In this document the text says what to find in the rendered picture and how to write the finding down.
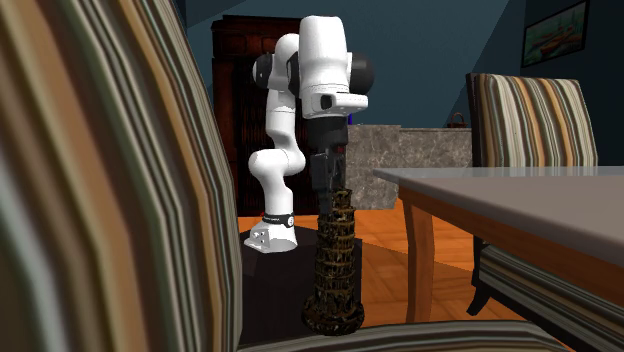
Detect grey stone counter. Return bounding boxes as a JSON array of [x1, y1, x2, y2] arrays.
[[344, 123, 474, 211]]

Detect dark wooden cabinet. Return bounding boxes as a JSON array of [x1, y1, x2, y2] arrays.
[[209, 13, 321, 219]]

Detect dark brown tower figure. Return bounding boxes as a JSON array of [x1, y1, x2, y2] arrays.
[[301, 187, 366, 338]]

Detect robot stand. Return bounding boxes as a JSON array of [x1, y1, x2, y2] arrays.
[[238, 225, 364, 346]]

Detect striped upholstered chair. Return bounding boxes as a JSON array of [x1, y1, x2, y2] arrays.
[[0, 0, 574, 352], [464, 72, 624, 352]]

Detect wooden table with grey top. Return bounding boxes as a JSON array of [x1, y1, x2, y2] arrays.
[[372, 165, 624, 324]]

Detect framed wall picture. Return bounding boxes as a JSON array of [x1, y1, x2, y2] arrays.
[[519, 0, 592, 69]]

